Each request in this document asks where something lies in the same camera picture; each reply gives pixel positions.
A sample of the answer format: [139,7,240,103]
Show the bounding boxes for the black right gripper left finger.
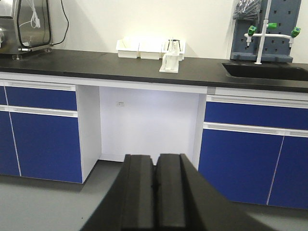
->
[81,154,154,231]

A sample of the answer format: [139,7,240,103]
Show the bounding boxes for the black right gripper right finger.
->
[155,154,272,231]

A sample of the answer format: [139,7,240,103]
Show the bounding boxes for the white test tube rack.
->
[159,53,180,73]

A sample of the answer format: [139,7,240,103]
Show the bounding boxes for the grey pegboard drying rack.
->
[230,0,301,63]

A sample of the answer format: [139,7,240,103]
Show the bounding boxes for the blue and white cabinet right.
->
[198,87,308,209]

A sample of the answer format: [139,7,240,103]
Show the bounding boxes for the blue and white cabinet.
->
[198,87,308,209]
[0,73,102,183]

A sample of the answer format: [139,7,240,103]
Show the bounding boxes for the blue and white cabinet left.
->
[0,73,102,183]

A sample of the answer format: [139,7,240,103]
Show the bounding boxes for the right white storage bin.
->
[161,39,186,61]

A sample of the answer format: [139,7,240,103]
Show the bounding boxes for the white storage bin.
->
[161,39,186,61]
[139,41,162,60]
[116,38,140,59]

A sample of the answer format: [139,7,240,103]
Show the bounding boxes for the middle white storage bin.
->
[139,41,162,60]

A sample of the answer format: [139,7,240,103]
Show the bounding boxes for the left white storage bin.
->
[116,38,140,59]

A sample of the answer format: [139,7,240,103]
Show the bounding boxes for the black lab sink basin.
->
[222,63,308,81]

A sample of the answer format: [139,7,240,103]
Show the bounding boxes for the bag of grey pegs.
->
[233,0,261,21]

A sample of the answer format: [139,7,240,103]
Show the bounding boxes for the white lab faucet green knobs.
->
[244,0,301,65]

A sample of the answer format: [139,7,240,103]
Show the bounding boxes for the stainless steel lab appliance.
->
[0,0,53,60]

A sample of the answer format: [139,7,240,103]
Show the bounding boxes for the black wire tripod stand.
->
[167,39,180,53]

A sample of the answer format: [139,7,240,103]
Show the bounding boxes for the black power cable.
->
[51,0,70,46]

